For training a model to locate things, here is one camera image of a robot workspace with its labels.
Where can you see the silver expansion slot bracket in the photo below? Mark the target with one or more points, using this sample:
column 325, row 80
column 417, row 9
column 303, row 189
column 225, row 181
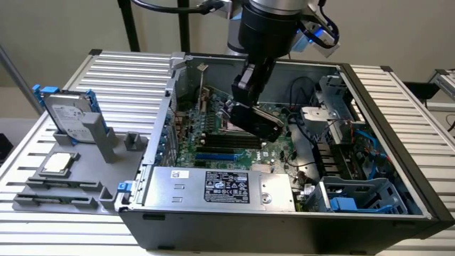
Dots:
column 203, row 80

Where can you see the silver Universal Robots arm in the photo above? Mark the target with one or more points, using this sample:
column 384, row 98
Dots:
column 271, row 4

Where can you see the metal disk bay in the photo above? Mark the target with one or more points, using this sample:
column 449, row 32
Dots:
column 333, row 112

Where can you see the CPU socket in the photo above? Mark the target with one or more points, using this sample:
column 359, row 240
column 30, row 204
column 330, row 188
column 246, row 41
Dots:
column 223, row 117

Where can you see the silver power supply unit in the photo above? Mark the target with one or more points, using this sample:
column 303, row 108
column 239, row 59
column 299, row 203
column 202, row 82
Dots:
column 221, row 189

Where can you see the silver CPU chip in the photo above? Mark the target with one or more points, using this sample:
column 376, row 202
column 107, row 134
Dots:
column 59, row 162

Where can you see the hard disk with blue rails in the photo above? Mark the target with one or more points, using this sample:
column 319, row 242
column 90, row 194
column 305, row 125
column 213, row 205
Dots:
column 66, row 114

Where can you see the green motherboard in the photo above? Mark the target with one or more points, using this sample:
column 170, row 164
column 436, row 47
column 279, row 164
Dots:
column 221, row 162

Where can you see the black open PC case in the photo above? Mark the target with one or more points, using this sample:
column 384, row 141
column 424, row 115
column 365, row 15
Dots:
column 270, row 229

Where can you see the grey parts rack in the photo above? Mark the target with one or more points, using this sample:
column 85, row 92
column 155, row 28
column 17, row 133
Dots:
column 89, row 170

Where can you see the blue case latch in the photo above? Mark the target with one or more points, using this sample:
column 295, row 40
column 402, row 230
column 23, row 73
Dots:
column 125, row 188

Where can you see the wrist camera on grey mount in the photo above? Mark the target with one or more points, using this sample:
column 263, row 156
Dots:
column 317, row 33

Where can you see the blue expansion slot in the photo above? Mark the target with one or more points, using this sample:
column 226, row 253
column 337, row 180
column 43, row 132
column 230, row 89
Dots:
column 214, row 156

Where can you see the slatted metal side table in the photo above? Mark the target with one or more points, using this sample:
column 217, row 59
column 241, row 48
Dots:
column 442, row 80

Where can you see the black stand poles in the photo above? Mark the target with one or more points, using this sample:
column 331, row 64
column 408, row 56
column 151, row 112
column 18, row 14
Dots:
column 133, row 26

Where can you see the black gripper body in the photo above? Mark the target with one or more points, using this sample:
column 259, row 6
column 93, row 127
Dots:
column 266, row 32

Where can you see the silver chipset heatsink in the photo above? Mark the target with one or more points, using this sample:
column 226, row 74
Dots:
column 262, row 168

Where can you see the blue-grey plastic drive cage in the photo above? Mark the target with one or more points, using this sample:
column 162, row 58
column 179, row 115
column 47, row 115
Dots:
column 359, row 194

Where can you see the black RAM slot bank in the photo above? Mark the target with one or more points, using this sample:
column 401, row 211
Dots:
column 227, row 141

